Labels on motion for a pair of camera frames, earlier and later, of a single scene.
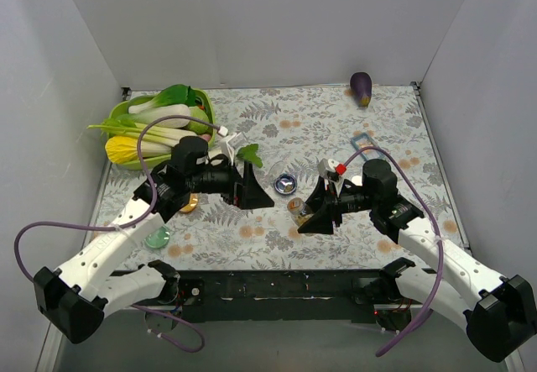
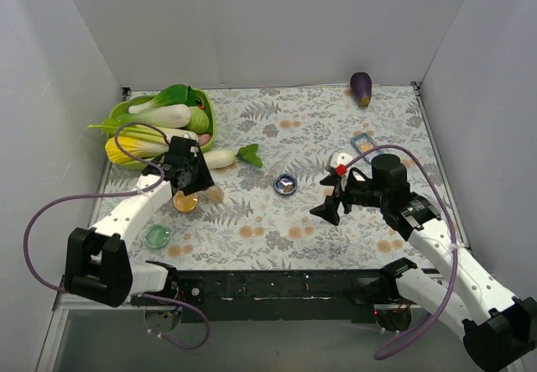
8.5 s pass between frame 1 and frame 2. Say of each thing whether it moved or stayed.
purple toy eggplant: stayed
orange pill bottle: moved
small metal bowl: stayed
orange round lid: stayed
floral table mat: stayed
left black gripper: moved
